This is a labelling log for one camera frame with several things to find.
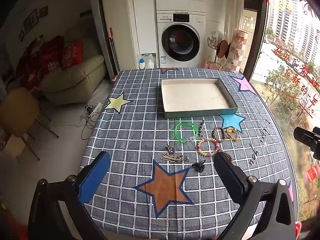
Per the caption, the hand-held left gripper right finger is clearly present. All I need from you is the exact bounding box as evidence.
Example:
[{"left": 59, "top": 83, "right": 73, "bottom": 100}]
[{"left": 213, "top": 152, "right": 297, "bottom": 240}]

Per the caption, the teal tray with white inside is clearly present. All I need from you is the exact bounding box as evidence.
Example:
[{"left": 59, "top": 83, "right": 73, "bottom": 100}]
[{"left": 160, "top": 77, "right": 238, "bottom": 119}]

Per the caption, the brown hat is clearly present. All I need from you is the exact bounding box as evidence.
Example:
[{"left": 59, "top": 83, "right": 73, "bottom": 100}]
[{"left": 216, "top": 40, "right": 229, "bottom": 58}]

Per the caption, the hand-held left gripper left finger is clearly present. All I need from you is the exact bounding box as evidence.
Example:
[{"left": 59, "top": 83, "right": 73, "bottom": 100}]
[{"left": 28, "top": 151, "right": 112, "bottom": 240}]

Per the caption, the green plastic bangle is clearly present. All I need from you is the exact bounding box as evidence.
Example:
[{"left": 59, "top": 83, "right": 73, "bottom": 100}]
[{"left": 174, "top": 121, "right": 199, "bottom": 144}]

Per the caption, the checked star print tablecloth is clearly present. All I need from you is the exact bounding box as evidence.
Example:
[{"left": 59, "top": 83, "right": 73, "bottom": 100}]
[{"left": 79, "top": 67, "right": 299, "bottom": 240}]

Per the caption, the dark red printed cushion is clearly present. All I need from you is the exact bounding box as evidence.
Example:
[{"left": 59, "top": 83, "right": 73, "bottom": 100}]
[{"left": 40, "top": 36, "right": 64, "bottom": 79}]

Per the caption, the pink checked box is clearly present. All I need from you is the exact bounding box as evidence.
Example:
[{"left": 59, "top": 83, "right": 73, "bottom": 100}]
[{"left": 226, "top": 29, "right": 247, "bottom": 73}]

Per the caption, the white washing machine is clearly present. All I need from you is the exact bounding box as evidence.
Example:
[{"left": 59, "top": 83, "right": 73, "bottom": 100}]
[{"left": 155, "top": 10, "right": 206, "bottom": 68}]

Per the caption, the gold wire rack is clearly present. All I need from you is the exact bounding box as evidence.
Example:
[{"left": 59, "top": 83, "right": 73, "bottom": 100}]
[{"left": 206, "top": 31, "right": 232, "bottom": 72}]

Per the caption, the metal loop hair clip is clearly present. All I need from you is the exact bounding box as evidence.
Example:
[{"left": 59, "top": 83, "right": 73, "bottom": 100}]
[{"left": 161, "top": 153, "right": 182, "bottom": 164}]

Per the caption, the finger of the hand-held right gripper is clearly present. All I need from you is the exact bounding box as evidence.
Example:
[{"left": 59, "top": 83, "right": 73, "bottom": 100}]
[{"left": 294, "top": 127, "right": 320, "bottom": 153}]

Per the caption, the yellow hair tie with ornament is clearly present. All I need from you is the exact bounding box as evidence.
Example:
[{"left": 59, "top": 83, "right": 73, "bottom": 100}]
[{"left": 226, "top": 127, "right": 242, "bottom": 142}]

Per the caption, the cream sofa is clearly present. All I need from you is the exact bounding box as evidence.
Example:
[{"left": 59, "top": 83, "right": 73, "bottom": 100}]
[{"left": 40, "top": 34, "right": 108, "bottom": 104}]

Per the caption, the white tall cabinet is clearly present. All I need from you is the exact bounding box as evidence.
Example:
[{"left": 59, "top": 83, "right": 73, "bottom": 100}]
[{"left": 131, "top": 0, "right": 158, "bottom": 55}]

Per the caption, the black cable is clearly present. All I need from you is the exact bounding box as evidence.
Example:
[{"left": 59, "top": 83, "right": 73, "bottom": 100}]
[{"left": 80, "top": 104, "right": 100, "bottom": 140}]

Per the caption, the small black hair clip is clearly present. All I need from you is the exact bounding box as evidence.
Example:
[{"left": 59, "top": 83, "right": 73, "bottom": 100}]
[{"left": 192, "top": 162, "right": 206, "bottom": 173}]

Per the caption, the wooden chair with metal legs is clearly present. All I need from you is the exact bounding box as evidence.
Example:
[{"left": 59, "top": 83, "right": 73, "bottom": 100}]
[{"left": 0, "top": 87, "right": 60, "bottom": 161}]

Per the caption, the red handled mop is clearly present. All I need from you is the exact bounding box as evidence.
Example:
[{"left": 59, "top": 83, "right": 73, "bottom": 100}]
[{"left": 106, "top": 27, "right": 120, "bottom": 73}]

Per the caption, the red patterned cushion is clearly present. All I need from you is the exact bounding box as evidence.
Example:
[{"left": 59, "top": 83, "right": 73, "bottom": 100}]
[{"left": 61, "top": 40, "right": 83, "bottom": 70}]

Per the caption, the large framed wall picture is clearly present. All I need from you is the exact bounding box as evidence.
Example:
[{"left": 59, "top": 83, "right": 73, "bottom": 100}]
[{"left": 23, "top": 9, "right": 39, "bottom": 32}]

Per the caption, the pink yellow spiral hair tie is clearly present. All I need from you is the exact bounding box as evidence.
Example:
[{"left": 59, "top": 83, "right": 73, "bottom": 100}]
[{"left": 196, "top": 137, "right": 222, "bottom": 157}]

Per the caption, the tan braided hair tie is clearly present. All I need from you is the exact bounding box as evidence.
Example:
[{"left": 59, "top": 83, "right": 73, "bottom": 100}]
[{"left": 212, "top": 127, "right": 226, "bottom": 141}]

